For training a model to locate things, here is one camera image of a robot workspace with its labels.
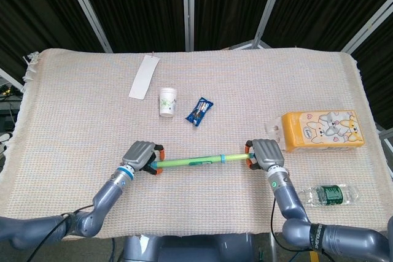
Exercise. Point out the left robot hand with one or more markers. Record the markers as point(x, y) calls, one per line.
point(142, 157)

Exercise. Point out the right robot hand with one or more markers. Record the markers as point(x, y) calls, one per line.
point(266, 154)

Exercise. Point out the green blue toy pump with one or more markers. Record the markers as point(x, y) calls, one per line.
point(199, 161)

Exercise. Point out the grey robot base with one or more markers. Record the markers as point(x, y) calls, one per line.
point(188, 248)

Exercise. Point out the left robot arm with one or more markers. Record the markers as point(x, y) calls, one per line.
point(76, 210)

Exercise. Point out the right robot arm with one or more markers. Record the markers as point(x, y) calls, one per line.
point(310, 219)

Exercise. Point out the white paper cup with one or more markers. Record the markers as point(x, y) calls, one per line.
point(168, 102)

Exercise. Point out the yellow cartoon tissue pack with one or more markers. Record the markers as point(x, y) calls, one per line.
point(324, 128)

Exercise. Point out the blue cookie snack packet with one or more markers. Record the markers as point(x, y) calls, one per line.
point(199, 111)

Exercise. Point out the clear plastic water bottle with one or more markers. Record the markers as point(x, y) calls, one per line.
point(330, 195)

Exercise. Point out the white paper strip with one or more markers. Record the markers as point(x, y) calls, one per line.
point(143, 76)

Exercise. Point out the woven pastel tablecloth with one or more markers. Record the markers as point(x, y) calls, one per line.
point(196, 90)

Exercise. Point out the folding screen with black curtain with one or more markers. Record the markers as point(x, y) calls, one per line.
point(196, 4)

